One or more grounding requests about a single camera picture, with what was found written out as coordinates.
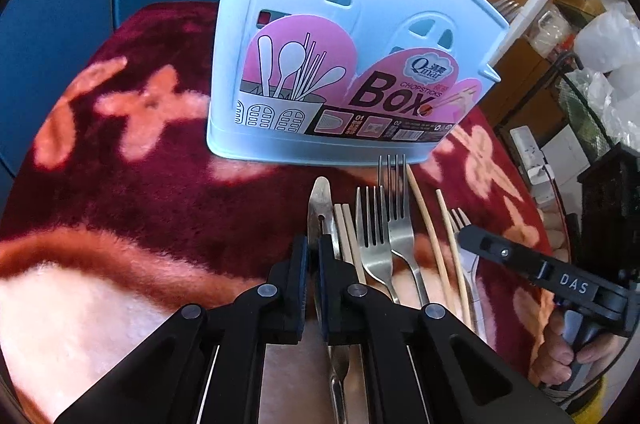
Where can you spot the metal table knife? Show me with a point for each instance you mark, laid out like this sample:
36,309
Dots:
320,204

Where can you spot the small metal fork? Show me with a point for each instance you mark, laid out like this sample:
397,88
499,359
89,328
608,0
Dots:
460,221

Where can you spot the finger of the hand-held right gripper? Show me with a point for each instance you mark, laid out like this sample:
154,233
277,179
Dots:
500,251

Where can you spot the white power strip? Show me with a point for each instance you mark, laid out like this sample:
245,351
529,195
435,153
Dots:
530,149

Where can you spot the clear plastic bag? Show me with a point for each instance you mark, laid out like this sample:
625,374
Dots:
550,27

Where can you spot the red floral blanket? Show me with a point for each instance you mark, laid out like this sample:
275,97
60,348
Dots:
150,184

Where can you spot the person's right hand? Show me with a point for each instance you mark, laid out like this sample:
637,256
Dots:
552,354

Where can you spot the white plastic bag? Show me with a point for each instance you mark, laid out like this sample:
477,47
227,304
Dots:
610,39

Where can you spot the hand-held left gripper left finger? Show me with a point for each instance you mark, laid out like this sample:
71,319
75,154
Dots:
300,276

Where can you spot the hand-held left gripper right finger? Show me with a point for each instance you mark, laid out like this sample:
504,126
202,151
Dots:
323,286

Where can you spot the black metal rack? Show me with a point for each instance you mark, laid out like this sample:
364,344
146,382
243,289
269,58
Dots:
575,104

